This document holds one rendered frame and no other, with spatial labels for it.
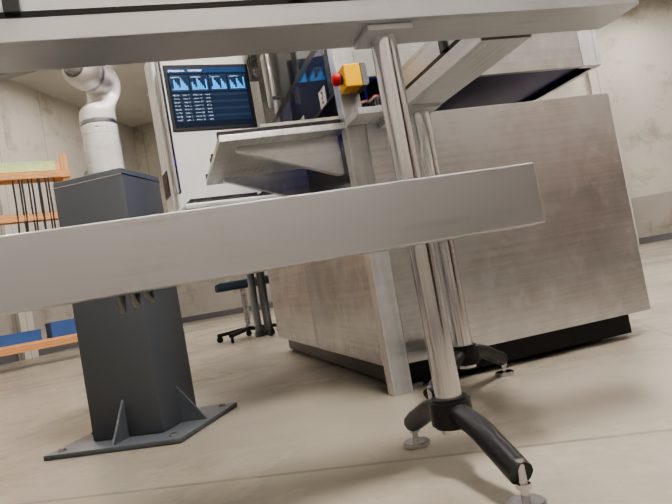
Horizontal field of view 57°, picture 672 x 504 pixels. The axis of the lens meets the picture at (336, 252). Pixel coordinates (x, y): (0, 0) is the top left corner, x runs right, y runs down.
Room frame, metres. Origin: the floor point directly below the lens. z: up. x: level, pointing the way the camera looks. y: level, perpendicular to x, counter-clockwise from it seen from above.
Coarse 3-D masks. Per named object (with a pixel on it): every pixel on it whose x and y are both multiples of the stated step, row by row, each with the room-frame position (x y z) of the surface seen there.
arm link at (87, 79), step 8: (64, 72) 1.99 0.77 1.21; (72, 72) 1.98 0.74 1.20; (80, 72) 1.98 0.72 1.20; (88, 72) 1.99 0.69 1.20; (96, 72) 2.02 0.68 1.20; (104, 72) 2.06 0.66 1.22; (72, 80) 1.99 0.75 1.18; (80, 80) 1.99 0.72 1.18; (88, 80) 2.01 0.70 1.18; (96, 80) 2.03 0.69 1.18; (80, 88) 2.03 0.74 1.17; (88, 88) 2.04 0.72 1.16; (96, 88) 2.07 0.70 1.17
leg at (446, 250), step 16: (416, 112) 1.78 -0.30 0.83; (416, 128) 1.79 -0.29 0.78; (432, 128) 1.79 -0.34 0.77; (432, 144) 1.78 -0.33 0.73; (432, 160) 1.78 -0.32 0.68; (448, 240) 1.78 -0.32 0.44; (448, 256) 1.78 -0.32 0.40; (448, 272) 1.78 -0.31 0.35; (448, 288) 1.78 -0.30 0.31; (448, 304) 1.79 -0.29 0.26; (464, 304) 1.78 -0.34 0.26; (464, 320) 1.78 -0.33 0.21; (464, 336) 1.78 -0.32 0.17; (464, 368) 1.78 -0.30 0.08
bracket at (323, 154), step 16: (272, 144) 1.98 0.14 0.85; (288, 144) 1.99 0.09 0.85; (304, 144) 2.01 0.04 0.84; (320, 144) 2.02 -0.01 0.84; (336, 144) 2.04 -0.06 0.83; (272, 160) 2.00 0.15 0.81; (288, 160) 1.99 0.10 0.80; (304, 160) 2.00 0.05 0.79; (320, 160) 2.02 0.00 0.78; (336, 160) 2.03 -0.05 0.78
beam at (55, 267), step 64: (320, 192) 1.08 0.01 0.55; (384, 192) 1.11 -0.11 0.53; (448, 192) 1.15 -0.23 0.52; (512, 192) 1.18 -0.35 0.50; (0, 256) 0.94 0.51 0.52; (64, 256) 0.97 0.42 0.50; (128, 256) 0.99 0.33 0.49; (192, 256) 1.02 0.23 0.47; (256, 256) 1.05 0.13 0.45; (320, 256) 1.08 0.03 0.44
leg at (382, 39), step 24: (384, 24) 1.12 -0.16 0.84; (408, 24) 1.14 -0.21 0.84; (360, 48) 1.20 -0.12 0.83; (384, 48) 1.15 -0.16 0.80; (384, 72) 1.15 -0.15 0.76; (384, 96) 1.15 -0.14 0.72; (384, 120) 1.17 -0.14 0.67; (408, 120) 1.15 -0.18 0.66; (408, 144) 1.15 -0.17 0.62; (408, 168) 1.15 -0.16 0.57; (432, 264) 1.15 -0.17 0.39; (432, 288) 1.15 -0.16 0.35; (432, 312) 1.15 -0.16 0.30; (432, 336) 1.15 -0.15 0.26; (432, 360) 1.15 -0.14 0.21; (456, 384) 1.15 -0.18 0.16; (456, 432) 1.14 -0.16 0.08
